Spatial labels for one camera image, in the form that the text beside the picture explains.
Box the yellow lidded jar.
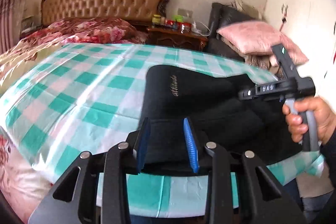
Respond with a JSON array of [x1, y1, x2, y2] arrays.
[[151, 14, 162, 25]]

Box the pink pillow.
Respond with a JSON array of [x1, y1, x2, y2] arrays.
[[216, 20, 309, 66]]

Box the right hand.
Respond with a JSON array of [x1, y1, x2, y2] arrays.
[[282, 97, 335, 144]]

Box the black leather armchair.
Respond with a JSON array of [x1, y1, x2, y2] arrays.
[[205, 2, 262, 62]]

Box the plaid folded blanket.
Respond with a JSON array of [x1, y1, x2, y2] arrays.
[[222, 37, 285, 79]]

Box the red floral quilt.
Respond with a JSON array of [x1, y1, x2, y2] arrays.
[[1, 17, 148, 93]]

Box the black fleece pants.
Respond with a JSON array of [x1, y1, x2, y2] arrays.
[[141, 65, 301, 176]]

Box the wooden nightstand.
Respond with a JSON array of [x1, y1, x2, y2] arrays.
[[147, 27, 208, 52]]

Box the green white checkered sheet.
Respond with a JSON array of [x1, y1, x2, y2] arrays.
[[1, 43, 324, 218]]

